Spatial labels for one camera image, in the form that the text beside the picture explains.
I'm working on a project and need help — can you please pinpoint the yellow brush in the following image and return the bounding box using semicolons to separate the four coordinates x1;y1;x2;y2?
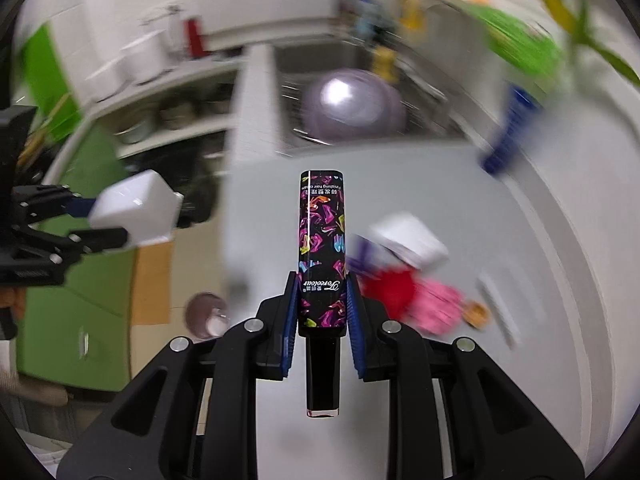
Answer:
395;0;436;28

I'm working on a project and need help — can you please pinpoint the black printed cosmetic tube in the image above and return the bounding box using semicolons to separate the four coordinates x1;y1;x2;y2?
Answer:
298;170;349;418

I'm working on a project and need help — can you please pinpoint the white paper strip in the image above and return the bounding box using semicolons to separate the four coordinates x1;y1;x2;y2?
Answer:
477;277;521;348

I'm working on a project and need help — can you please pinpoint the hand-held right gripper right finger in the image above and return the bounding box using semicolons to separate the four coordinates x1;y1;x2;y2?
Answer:
347;272;586;480

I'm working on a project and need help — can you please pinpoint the blue tube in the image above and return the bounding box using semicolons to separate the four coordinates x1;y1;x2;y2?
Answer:
480;85;543;176

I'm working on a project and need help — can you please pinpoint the green bottle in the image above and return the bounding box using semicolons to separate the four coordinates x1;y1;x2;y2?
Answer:
480;7;563;91

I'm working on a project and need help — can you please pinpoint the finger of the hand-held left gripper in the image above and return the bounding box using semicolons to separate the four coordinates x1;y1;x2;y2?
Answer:
12;227;129;264
12;185;99;223

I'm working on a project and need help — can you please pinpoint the white carton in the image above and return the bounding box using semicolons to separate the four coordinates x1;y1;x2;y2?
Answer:
89;170;185;248

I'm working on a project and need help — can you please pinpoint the small yellow object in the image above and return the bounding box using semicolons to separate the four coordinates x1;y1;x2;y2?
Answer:
372;47;401;83

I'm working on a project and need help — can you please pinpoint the white pot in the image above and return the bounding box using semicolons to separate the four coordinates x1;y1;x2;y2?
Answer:
122;30;168;86

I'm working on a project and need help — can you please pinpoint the white paper box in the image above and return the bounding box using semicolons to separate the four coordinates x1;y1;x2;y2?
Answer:
370;212;449;267

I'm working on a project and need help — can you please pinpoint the red kettle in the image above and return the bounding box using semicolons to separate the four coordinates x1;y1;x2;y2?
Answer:
182;17;206;53

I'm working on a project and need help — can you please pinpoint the white open shelf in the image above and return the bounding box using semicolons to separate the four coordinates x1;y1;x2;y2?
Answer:
115;62;241;158

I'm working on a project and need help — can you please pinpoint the pink packet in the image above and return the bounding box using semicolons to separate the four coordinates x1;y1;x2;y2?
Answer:
405;280;466;333

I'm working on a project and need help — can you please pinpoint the pale green basin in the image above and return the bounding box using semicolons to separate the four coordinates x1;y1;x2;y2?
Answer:
117;110;153;145

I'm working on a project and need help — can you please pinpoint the black pedal bin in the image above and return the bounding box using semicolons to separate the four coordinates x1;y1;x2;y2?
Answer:
170;152;225;226

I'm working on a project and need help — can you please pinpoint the pink waste basket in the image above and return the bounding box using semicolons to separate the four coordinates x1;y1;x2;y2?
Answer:
184;291;232;339

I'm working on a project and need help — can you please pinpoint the steel sink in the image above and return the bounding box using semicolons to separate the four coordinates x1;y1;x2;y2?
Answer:
275;42;481;158

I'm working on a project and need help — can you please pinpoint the green leafy plant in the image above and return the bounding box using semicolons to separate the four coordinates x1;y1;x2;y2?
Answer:
530;0;640;86

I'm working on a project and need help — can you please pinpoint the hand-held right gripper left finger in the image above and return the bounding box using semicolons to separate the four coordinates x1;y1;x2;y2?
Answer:
57;270;301;480

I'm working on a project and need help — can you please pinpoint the red wrapper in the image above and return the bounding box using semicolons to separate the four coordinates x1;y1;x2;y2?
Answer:
360;267;418;318

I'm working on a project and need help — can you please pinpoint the small orange wrapper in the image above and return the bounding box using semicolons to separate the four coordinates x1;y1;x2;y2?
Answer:
462;301;488;328

